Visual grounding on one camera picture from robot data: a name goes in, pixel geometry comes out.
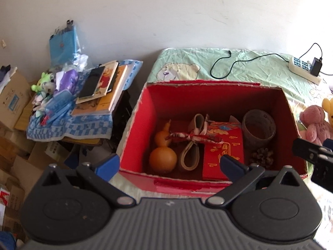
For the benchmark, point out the brown tape roll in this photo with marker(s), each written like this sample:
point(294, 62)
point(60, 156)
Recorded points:
point(258, 129)

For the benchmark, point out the black power adapter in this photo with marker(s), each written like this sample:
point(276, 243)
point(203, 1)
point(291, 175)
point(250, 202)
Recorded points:
point(316, 66)

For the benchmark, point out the orange gourd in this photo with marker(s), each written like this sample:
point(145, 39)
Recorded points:
point(163, 159)

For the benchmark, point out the green frog plush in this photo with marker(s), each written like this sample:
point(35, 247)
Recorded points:
point(45, 84)

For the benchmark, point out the winnie pooh book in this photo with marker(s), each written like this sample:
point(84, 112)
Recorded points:
point(104, 82)

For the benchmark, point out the green cartoon bed sheet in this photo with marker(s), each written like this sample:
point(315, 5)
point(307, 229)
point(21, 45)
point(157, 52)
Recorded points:
point(270, 70)

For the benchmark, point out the blue checkered cloth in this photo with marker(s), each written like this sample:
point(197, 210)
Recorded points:
point(66, 125)

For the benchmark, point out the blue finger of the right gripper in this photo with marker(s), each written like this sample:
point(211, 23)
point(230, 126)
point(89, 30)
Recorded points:
point(328, 143)

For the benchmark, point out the blue plastic pouch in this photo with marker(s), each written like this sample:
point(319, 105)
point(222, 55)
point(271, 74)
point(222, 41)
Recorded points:
point(58, 105)

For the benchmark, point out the large red cardboard box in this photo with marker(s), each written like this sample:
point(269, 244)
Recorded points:
point(181, 129)

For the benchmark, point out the small red gift box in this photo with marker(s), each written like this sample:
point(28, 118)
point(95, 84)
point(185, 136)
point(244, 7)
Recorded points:
point(232, 135)

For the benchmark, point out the pink plush bear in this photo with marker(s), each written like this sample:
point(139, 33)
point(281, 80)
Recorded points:
point(317, 128)

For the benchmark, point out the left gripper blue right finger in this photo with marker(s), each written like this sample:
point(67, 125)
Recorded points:
point(232, 168)

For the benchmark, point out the dark bedside table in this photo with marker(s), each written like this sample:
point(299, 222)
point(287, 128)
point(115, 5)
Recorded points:
point(101, 148)

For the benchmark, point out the pink ribbon shoe ornament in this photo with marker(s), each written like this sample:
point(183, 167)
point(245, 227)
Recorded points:
point(196, 134)

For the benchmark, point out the orange book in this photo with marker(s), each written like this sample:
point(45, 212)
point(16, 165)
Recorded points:
point(106, 104)

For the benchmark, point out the black smartphone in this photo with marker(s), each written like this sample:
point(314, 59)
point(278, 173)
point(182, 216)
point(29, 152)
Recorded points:
point(91, 82)

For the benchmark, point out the yellow tiger plush toy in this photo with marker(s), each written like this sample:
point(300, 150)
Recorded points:
point(327, 105)

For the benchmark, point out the purple white package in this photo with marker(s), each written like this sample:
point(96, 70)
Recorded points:
point(66, 81)

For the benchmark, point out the blue plastic bag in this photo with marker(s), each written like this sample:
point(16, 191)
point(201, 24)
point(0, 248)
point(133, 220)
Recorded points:
point(64, 47)

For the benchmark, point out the white power strip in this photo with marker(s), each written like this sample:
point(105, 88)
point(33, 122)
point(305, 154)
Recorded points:
point(303, 69)

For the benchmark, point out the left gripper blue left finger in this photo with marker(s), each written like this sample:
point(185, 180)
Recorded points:
point(107, 168)

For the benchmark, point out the brown pine cone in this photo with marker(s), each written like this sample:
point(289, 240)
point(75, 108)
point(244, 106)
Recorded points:
point(263, 157)

